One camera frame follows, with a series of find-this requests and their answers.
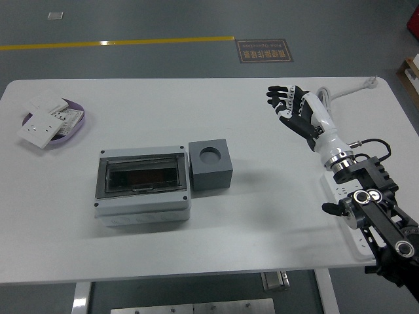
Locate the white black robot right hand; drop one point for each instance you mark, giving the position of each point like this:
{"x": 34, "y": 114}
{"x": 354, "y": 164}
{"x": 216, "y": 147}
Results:
{"x": 327, "y": 140}

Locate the grey enclosure box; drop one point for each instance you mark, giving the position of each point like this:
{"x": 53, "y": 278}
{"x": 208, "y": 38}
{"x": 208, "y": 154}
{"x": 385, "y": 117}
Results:
{"x": 140, "y": 202}

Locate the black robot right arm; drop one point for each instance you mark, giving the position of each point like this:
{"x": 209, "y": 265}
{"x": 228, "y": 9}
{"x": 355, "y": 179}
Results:
{"x": 373, "y": 170}

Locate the grey cube with round hole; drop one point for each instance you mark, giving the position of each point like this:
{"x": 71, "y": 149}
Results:
{"x": 212, "y": 176}

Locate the white power strip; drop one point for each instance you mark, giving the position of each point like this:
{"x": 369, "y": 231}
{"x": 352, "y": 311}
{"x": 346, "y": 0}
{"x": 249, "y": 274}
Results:
{"x": 329, "y": 186}

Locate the wooden crate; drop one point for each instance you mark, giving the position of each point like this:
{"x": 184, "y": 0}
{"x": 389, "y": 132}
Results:
{"x": 407, "y": 83}

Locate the brown floor sign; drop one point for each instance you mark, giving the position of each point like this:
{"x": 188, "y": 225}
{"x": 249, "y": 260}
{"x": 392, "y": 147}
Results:
{"x": 264, "y": 50}

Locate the red object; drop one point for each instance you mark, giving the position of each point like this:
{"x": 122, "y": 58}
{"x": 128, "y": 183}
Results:
{"x": 414, "y": 19}

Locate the white table leg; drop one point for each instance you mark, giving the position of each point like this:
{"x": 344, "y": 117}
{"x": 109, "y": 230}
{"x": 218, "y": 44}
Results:
{"x": 327, "y": 294}
{"x": 81, "y": 297}

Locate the purple tray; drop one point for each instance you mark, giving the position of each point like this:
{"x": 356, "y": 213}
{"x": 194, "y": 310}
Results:
{"x": 73, "y": 133}

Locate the white multi-hole socket panel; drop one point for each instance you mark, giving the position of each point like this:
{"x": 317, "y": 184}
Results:
{"x": 70, "y": 119}

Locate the small metal floor plate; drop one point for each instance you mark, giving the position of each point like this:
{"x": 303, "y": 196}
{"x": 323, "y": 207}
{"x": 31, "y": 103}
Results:
{"x": 55, "y": 15}

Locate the metal base plate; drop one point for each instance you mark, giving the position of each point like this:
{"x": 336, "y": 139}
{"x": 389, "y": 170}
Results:
{"x": 193, "y": 307}

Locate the white wall switch plate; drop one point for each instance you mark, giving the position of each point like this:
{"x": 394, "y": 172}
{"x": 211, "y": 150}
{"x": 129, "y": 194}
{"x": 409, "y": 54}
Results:
{"x": 44, "y": 101}

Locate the white wall socket plate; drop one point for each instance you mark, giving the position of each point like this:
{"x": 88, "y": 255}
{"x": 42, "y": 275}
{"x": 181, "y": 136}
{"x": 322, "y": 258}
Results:
{"x": 39, "y": 129}

